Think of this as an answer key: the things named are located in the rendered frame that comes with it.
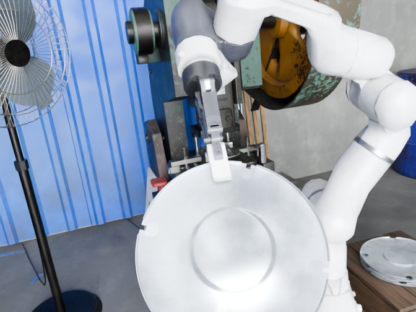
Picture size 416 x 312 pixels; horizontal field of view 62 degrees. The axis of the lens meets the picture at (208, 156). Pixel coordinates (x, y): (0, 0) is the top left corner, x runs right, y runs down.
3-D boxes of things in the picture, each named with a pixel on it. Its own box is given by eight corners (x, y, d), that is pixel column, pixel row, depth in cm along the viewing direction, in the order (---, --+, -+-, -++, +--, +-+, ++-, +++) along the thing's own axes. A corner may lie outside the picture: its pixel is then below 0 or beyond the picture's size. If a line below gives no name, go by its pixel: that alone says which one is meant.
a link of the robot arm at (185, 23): (266, 36, 70) (251, 71, 79) (251, -7, 76) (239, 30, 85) (177, 33, 66) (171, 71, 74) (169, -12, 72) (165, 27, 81)
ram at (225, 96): (239, 127, 155) (234, 57, 146) (207, 132, 151) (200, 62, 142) (226, 121, 171) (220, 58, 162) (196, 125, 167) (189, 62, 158)
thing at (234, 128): (241, 135, 162) (240, 124, 160) (200, 143, 156) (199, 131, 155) (228, 129, 177) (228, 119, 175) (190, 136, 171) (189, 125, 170)
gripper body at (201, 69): (182, 88, 72) (188, 125, 67) (179, 58, 64) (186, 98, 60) (218, 83, 72) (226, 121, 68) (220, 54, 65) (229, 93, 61)
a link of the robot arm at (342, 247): (333, 243, 113) (333, 171, 106) (351, 279, 96) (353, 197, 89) (299, 244, 114) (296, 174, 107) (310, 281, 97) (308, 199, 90)
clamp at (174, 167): (203, 167, 165) (200, 146, 162) (168, 174, 160) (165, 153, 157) (199, 163, 170) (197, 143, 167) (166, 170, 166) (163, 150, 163)
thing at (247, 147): (267, 154, 174) (267, 134, 171) (236, 160, 169) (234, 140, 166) (262, 151, 179) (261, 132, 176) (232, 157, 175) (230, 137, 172)
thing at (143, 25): (170, 61, 142) (163, 2, 135) (142, 65, 139) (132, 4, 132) (160, 61, 162) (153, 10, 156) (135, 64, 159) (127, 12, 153)
